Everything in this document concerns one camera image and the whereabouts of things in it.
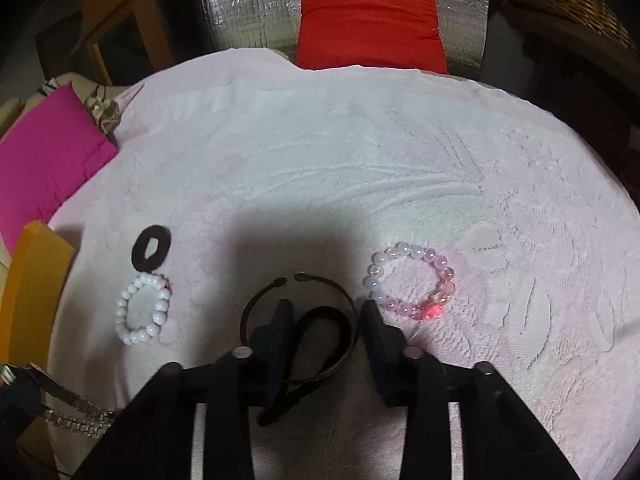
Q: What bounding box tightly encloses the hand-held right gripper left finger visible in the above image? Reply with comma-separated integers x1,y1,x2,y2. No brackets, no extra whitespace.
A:
75,299,301,480

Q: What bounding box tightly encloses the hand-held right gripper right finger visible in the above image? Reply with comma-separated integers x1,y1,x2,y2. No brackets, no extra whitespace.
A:
360,300,583,480

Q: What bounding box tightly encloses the dark metal cuff bangle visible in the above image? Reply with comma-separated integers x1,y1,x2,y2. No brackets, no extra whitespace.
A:
240,272,361,386

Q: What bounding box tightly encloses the black strap bracelet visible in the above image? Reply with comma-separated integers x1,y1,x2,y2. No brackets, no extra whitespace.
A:
257,306,353,426

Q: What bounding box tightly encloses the pink bead bracelet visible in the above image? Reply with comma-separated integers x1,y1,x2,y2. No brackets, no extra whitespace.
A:
367,242,457,321

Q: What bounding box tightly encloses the white bead bracelet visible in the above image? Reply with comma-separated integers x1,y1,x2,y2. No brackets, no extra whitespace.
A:
116,272,171,346

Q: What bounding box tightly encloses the orange box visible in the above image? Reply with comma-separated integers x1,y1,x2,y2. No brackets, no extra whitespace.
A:
0,219,76,466

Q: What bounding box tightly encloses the pale pink textured blanket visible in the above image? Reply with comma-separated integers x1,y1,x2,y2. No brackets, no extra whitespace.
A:
47,47,640,480

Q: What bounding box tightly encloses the silver metal watch band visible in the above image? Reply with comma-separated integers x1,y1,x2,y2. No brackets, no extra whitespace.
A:
0,362,117,436

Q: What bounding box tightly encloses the patterned cloth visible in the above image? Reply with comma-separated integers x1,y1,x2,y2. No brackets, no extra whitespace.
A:
82,85,121,133

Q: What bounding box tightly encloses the magenta pillow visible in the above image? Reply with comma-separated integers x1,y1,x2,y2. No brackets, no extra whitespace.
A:
0,82,119,256

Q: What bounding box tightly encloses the red pillow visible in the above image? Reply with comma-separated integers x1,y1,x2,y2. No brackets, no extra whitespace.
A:
294,0,449,75

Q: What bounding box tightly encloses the beige leather sofa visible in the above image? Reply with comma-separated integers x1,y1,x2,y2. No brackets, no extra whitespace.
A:
0,72,131,161

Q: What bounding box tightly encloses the silver foil insulation sheet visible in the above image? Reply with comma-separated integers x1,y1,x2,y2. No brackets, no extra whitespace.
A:
187,0,493,78

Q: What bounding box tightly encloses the black hair tie ring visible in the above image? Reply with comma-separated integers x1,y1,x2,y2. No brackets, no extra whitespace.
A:
131,225,172,270

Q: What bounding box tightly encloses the wooden furniture frame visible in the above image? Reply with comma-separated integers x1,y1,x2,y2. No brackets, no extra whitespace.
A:
70,0,191,86

